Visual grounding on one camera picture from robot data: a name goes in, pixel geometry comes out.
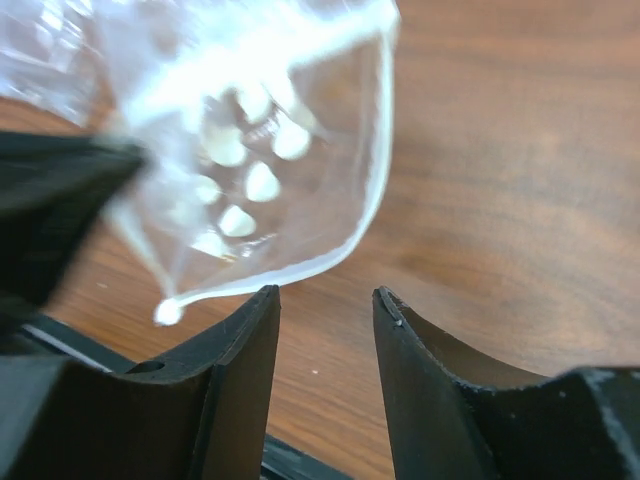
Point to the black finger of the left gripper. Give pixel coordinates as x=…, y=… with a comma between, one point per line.
x=52, y=190

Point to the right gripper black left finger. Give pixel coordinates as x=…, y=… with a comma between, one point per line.
x=198, y=411

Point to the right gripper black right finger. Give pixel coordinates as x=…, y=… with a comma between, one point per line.
x=454, y=412

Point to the clear zip top bag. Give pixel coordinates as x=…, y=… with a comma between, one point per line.
x=268, y=126

